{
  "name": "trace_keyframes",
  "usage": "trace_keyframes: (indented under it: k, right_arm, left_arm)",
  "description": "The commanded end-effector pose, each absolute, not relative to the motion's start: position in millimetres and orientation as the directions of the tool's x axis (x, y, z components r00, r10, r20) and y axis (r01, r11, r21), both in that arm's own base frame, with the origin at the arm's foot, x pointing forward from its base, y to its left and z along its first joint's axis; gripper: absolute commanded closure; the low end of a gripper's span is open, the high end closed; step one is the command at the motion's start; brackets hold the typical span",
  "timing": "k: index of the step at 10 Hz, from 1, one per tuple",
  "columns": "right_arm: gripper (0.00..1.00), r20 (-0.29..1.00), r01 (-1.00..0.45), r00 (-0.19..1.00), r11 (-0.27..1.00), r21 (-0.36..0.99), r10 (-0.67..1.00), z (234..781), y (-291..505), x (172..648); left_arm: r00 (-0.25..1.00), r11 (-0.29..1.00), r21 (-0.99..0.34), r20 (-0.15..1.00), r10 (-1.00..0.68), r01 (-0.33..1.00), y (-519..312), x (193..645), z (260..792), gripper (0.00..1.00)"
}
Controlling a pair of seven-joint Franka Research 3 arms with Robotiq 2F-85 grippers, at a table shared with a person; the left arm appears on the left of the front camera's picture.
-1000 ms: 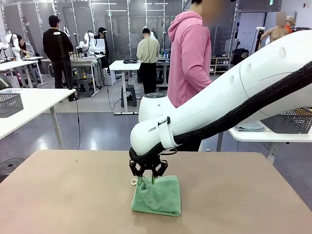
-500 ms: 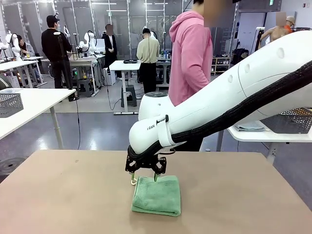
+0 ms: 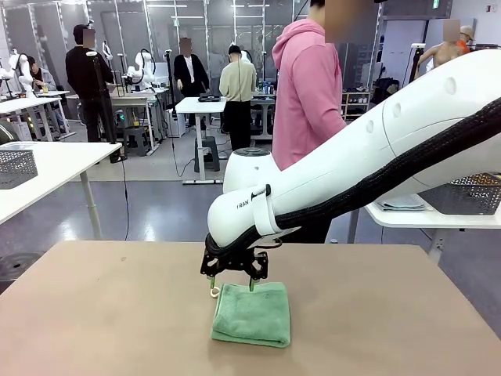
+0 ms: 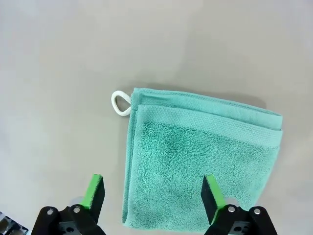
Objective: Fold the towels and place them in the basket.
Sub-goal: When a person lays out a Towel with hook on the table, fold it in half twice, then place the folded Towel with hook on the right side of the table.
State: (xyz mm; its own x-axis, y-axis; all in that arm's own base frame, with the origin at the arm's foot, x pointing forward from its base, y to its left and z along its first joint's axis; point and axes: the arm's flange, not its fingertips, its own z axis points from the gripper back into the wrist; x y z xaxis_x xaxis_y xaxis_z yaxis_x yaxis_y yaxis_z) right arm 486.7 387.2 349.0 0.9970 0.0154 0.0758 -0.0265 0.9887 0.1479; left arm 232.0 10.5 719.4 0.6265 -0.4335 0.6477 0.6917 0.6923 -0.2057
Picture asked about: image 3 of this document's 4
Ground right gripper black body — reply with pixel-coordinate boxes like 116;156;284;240
206;243;259;271

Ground green terry towel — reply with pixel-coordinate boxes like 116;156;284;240
209;281;293;349

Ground dark grey woven basket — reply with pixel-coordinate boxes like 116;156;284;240
0;148;39;190
417;172;501;215

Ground grey step stool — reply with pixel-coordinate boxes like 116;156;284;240
194;136;221;172

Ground folded grey towel stack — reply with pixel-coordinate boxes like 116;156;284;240
376;193;428;212

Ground white adjustable table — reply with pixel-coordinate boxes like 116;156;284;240
366;201;501;263
0;140;123;240

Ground white background desk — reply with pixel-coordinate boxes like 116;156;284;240
175;96;228;186

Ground person in beige sweater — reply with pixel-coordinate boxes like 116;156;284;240
218;45;258;152

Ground person in pink hoodie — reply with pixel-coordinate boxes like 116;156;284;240
272;0;379;244

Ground white shoe shelf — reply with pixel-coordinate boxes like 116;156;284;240
342;92;371;121

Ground person in black cardigan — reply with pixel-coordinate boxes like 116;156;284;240
173;37;211;99

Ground person in black with cap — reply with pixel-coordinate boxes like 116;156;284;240
65;24;115;144

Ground black tripod stand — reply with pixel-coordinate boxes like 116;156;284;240
409;42;427;85
86;49;127;164

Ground person in grey hoodie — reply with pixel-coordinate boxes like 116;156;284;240
27;56;58;93

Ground bare beige mannequin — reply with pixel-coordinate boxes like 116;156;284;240
416;19;463;74

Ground mannequin in orange shirt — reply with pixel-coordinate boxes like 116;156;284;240
456;25;477;54

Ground black braided cable sleeve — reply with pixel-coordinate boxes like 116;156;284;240
273;99;501;234

